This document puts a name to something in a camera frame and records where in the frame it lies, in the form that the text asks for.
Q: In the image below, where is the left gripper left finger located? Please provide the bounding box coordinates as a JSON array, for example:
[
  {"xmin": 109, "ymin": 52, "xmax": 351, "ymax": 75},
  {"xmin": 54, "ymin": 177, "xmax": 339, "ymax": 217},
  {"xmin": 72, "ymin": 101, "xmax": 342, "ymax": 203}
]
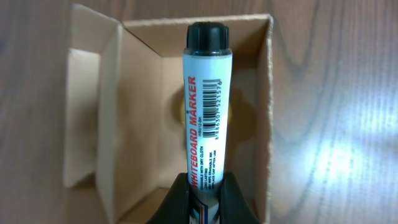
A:
[{"xmin": 147, "ymin": 173, "xmax": 190, "ymax": 224}]

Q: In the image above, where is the black capped marker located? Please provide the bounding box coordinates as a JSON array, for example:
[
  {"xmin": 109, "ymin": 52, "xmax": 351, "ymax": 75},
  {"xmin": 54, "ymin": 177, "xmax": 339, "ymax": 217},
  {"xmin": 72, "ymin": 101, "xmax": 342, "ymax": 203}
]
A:
[{"xmin": 183, "ymin": 22, "xmax": 233, "ymax": 224}]

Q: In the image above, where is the cardboard box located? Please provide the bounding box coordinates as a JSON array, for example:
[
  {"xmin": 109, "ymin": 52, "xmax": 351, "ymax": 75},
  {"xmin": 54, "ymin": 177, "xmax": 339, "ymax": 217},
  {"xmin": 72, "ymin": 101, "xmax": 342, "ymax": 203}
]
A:
[{"xmin": 63, "ymin": 4, "xmax": 273, "ymax": 223}]

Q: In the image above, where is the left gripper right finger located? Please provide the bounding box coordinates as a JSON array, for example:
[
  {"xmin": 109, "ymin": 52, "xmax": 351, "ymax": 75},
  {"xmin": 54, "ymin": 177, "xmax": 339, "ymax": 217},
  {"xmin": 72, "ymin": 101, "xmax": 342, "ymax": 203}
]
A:
[{"xmin": 220, "ymin": 171, "xmax": 259, "ymax": 224}]

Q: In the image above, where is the yellow tape roll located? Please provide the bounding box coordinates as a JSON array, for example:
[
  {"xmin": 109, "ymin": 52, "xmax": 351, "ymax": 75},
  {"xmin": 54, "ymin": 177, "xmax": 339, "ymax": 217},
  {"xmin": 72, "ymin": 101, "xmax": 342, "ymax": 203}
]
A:
[{"xmin": 180, "ymin": 99, "xmax": 233, "ymax": 124}]

